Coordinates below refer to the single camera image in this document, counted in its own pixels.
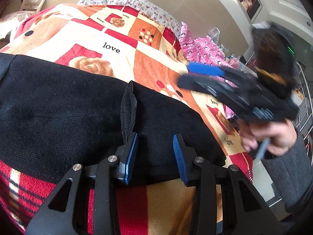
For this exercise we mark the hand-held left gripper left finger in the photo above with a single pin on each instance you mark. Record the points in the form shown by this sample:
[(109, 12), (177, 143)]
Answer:
[(129, 159)]

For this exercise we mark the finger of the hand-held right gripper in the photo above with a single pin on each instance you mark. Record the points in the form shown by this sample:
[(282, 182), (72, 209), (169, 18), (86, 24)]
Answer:
[(205, 69), (195, 83)]

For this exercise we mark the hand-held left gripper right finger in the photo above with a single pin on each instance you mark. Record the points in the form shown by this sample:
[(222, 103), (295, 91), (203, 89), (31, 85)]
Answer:
[(180, 159)]

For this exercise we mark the black pants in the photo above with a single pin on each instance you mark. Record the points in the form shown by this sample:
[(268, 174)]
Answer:
[(73, 112)]

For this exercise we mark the person's right forearm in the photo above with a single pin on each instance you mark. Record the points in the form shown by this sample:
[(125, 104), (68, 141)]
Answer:
[(291, 176)]

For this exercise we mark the person's right hand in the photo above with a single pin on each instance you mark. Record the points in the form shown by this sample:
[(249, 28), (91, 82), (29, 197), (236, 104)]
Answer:
[(276, 137)]

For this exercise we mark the pink penguin print quilt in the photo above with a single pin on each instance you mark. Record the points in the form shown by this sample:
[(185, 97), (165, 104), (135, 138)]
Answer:
[(203, 47)]

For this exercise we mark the clear plastic bag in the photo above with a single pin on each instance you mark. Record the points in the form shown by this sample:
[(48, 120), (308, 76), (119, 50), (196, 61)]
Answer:
[(214, 32)]

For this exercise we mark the large floral pillow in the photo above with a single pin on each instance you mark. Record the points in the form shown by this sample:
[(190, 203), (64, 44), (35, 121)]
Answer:
[(149, 7)]

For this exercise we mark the red and cream printed blanket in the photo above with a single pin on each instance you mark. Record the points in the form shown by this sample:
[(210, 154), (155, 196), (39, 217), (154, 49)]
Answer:
[(115, 41)]

